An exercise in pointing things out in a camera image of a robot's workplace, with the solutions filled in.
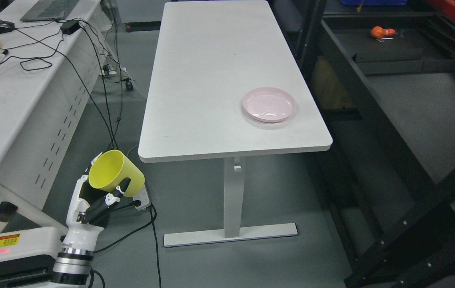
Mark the black computer mouse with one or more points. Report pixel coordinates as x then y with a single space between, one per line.
6 27

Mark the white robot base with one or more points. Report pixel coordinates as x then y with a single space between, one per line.
27 257

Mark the yellow plastic cup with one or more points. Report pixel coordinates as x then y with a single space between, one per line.
111 168

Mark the black power adapter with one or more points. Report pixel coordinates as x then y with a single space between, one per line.
70 27

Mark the white side desk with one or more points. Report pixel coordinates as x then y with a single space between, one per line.
44 88

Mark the white power strip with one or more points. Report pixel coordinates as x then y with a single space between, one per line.
142 199

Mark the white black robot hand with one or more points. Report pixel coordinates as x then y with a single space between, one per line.
89 210

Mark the grey laptop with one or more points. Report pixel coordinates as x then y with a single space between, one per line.
45 10

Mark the orange toy on shelf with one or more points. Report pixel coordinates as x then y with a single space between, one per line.
378 32

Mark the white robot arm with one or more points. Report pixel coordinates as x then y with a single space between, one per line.
71 269

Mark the white table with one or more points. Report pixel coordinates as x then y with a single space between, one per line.
209 55

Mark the pink plastic plate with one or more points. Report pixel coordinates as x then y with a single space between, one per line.
269 105

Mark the black metal shelf rack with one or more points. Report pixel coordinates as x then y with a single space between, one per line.
390 174

